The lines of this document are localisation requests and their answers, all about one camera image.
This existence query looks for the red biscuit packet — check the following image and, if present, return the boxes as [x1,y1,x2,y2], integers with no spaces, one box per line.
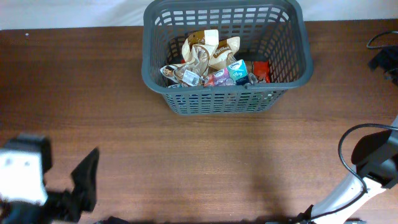
[252,61,271,83]

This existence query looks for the Kleenex tissue multipack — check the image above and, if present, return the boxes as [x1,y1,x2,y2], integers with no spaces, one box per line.
[167,58,252,89]

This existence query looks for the beige snack bag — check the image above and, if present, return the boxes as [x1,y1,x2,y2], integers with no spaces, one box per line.
[210,36,241,70]

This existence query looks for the beige snack wrapper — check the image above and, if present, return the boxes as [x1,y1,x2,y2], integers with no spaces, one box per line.
[160,29,219,86]

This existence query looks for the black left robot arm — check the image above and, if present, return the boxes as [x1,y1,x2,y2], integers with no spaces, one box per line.
[1,134,100,223]

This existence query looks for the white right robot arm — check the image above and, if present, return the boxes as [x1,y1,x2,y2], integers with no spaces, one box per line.
[294,120,397,223]

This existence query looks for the grey plastic basket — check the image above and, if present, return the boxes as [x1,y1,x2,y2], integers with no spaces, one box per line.
[142,0,313,115]

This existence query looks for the black cable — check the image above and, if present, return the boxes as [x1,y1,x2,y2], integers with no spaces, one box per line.
[307,123,398,222]

